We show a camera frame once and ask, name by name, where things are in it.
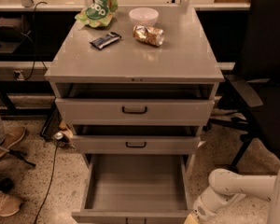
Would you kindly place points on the foam gripper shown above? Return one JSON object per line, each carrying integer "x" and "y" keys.
{"x": 201, "y": 209}

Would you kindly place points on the grey bottom drawer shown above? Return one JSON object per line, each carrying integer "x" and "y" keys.
{"x": 135, "y": 189}

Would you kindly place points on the grey drawer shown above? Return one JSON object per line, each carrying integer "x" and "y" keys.
{"x": 135, "y": 104}
{"x": 123, "y": 139}
{"x": 135, "y": 189}

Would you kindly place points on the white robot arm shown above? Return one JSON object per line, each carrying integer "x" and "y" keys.
{"x": 226, "y": 187}

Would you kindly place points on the grey middle drawer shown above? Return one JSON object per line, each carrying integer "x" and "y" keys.
{"x": 123, "y": 139}

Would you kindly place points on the grey metal drawer cabinet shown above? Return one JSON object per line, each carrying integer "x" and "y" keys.
{"x": 184, "y": 57}

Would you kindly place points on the grey top drawer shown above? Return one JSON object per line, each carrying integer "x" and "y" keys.
{"x": 135, "y": 104}

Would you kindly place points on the small silver floor object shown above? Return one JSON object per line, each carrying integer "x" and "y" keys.
{"x": 58, "y": 136}

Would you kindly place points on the black office chair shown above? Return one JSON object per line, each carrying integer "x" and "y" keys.
{"x": 253, "y": 86}

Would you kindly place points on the black tripod leg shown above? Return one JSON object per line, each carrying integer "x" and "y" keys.
{"x": 19, "y": 155}

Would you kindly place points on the tan shoe lower left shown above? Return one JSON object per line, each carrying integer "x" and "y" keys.
{"x": 9, "y": 204}

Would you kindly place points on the tan shoe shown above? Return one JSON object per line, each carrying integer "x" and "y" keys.
{"x": 9, "y": 204}
{"x": 8, "y": 140}

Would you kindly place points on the crumpled gold snack bag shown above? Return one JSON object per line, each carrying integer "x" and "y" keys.
{"x": 149, "y": 35}

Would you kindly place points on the tan shoe upper left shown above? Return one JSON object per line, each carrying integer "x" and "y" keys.
{"x": 8, "y": 140}

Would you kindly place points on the dark blue snack bar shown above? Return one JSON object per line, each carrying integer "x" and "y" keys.
{"x": 105, "y": 40}

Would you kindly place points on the white bowl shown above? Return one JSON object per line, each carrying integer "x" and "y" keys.
{"x": 143, "y": 16}

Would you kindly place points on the green chip bag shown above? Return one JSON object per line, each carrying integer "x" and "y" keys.
{"x": 99, "y": 14}

